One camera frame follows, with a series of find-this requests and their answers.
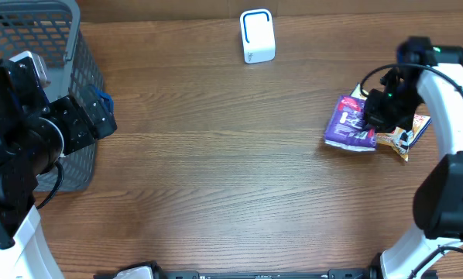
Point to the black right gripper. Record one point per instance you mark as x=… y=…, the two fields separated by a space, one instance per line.
x=377 y=118

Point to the colourful wet wipes pack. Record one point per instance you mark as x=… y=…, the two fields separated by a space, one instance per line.
x=400 y=140

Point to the purple sanitary pad pack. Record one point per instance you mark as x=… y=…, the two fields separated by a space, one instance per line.
x=345 y=128

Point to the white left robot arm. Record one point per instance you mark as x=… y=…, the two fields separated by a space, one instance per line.
x=34 y=134

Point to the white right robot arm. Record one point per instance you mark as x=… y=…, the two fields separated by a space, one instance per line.
x=431 y=75

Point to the white barcode scanner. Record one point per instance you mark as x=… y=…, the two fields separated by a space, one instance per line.
x=258 y=38

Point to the grey plastic mesh basket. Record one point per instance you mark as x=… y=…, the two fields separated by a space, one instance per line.
x=51 y=29

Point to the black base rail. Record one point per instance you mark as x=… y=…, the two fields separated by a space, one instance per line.
x=151 y=269

